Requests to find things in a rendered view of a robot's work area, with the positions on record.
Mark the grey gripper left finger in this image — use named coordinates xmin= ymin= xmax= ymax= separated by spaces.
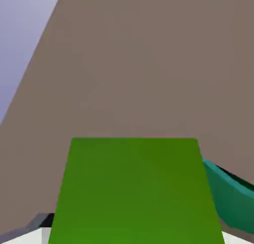
xmin=0 ymin=213 xmax=55 ymax=244

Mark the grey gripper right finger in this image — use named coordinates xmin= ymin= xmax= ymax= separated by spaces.
xmin=221 ymin=230 xmax=251 ymax=244

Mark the small green cube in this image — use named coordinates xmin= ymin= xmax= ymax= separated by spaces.
xmin=48 ymin=137 xmax=226 ymax=244

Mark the large teal box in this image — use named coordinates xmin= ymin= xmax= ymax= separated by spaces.
xmin=201 ymin=157 xmax=254 ymax=235

